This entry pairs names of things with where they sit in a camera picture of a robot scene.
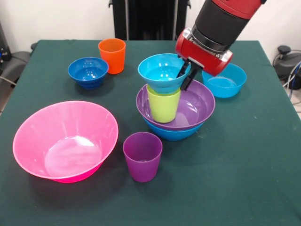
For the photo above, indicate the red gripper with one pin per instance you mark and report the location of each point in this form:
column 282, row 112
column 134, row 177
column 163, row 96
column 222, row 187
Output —
column 202, row 54

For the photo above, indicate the cyan ribbed bowl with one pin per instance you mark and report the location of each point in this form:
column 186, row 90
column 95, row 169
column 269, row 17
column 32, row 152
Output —
column 160, row 73

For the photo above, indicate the large purple bowl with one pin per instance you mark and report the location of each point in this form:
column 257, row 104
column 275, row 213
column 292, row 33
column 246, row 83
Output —
column 197, row 106

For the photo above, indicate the lime green cup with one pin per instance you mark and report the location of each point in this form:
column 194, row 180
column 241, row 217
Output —
column 163, row 108

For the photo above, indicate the purple cup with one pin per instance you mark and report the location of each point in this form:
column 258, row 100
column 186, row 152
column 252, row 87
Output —
column 142, row 164

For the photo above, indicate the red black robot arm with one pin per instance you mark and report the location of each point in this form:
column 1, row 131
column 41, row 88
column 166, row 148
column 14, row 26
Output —
column 221, row 21

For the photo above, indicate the translucent blue straight-sided bowl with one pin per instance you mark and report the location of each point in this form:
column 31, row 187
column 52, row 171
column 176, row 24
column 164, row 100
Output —
column 225, row 87

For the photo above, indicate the large blue bowl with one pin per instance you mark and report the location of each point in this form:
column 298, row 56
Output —
column 174, row 136

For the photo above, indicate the orange cup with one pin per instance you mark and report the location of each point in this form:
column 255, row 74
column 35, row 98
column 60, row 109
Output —
column 113, row 58

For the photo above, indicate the dark blue ribbed bowl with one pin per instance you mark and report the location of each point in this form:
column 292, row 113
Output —
column 88, row 73

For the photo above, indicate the dark green tablecloth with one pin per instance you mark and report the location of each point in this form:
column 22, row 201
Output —
column 211, row 176

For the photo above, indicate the large pink bowl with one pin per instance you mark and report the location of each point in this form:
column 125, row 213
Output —
column 65, row 141

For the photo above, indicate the black equipment box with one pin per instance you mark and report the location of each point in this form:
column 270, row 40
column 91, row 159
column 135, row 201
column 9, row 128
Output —
column 3, row 54

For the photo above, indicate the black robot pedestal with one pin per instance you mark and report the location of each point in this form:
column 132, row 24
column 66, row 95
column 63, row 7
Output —
column 145, row 18

